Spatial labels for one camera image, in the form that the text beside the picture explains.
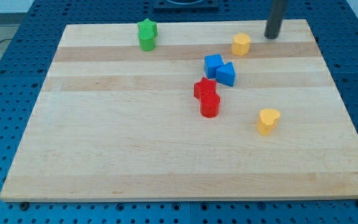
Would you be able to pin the yellow heart block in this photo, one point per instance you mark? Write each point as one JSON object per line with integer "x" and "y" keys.
{"x": 267, "y": 121}

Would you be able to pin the red star block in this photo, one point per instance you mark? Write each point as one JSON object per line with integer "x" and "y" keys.
{"x": 203, "y": 86}

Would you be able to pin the green cylinder block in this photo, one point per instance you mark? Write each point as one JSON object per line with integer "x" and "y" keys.
{"x": 146, "y": 39}

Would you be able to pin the wooden board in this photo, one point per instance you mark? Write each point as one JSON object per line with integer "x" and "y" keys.
{"x": 113, "y": 123}

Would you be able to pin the blue triangle block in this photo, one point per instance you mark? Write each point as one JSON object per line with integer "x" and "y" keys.
{"x": 226, "y": 75}

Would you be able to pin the green star block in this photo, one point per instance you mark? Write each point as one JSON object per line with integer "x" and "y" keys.
{"x": 147, "y": 24}

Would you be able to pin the blue cube block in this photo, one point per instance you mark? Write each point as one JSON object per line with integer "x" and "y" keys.
{"x": 211, "y": 64}

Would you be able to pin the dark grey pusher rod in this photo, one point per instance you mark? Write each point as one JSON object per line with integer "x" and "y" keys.
{"x": 274, "y": 21}

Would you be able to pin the red cylinder block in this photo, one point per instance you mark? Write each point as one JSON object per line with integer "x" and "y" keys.
{"x": 209, "y": 104}

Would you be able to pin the yellow hexagon block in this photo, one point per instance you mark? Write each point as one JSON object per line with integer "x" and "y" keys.
{"x": 240, "y": 44}

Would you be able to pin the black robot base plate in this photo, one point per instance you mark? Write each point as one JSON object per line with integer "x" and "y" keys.
{"x": 163, "y": 5}

